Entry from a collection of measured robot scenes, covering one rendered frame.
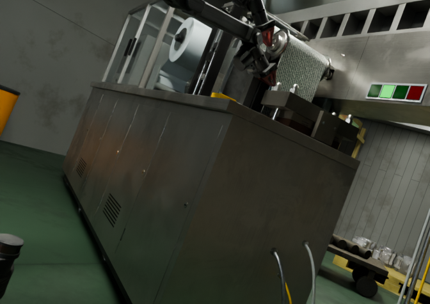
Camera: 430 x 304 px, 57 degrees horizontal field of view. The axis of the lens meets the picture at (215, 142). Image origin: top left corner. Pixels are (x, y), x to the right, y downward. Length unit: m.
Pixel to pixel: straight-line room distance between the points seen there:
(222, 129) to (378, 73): 0.75
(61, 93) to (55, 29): 0.73
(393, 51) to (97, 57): 3.93
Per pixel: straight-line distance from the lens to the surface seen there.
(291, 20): 2.43
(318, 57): 1.83
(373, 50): 1.84
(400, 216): 7.57
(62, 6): 4.85
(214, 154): 1.29
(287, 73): 1.71
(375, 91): 1.71
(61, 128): 5.05
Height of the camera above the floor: 0.73
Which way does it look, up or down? 1 degrees up
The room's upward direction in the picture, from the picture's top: 21 degrees clockwise
